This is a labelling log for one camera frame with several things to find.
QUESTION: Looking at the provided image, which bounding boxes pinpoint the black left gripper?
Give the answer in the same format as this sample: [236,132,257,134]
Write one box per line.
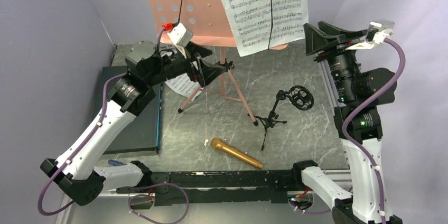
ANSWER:
[145,40,226,87]

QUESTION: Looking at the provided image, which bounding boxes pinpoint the pink perforated music stand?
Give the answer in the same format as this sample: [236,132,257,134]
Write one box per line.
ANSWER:
[137,0,305,126]

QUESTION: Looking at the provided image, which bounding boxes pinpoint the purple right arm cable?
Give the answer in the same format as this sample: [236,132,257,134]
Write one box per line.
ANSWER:
[288,38,406,224]

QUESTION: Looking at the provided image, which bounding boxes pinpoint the sheet music pages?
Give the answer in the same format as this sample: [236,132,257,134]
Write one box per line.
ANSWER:
[165,73,202,100]

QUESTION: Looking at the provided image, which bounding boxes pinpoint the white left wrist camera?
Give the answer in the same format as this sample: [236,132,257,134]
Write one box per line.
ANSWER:
[162,23,193,48]

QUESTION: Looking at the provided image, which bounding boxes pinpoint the aluminium table edge rail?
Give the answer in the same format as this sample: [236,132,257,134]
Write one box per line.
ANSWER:
[315,54,345,113]

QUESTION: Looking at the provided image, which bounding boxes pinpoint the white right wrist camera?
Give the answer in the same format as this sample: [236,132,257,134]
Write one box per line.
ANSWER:
[346,20,395,50]

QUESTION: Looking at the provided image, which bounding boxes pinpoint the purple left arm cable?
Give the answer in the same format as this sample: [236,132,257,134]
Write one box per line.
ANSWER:
[37,28,190,224]

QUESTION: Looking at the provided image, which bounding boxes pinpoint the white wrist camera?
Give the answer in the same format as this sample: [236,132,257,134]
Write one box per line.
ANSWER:
[162,23,193,48]
[346,20,395,50]

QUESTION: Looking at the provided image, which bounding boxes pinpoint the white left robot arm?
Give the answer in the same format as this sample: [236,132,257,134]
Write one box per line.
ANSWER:
[40,41,228,206]

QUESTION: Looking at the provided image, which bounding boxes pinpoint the blue pen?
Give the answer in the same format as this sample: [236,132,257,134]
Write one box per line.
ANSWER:
[107,160,125,166]

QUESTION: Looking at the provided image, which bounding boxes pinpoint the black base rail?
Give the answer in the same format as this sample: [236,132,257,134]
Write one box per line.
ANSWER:
[116,169,326,206]

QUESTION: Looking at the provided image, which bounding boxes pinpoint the black microphone tripod stand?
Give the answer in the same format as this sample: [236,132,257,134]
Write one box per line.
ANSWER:
[254,85,315,152]

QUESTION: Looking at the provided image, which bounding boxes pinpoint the gold microphone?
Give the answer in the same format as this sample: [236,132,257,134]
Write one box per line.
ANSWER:
[210,137,264,170]

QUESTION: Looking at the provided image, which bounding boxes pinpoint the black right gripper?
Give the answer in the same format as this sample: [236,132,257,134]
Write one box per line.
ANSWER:
[304,20,367,101]

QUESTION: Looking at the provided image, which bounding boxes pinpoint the black folder book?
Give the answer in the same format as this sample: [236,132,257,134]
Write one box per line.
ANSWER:
[92,66,162,155]

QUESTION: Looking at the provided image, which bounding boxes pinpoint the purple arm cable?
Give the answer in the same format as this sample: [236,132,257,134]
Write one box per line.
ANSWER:
[37,28,190,224]
[288,38,406,224]

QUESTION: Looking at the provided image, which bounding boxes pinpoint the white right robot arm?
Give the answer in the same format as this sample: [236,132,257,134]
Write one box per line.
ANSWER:
[291,20,406,223]

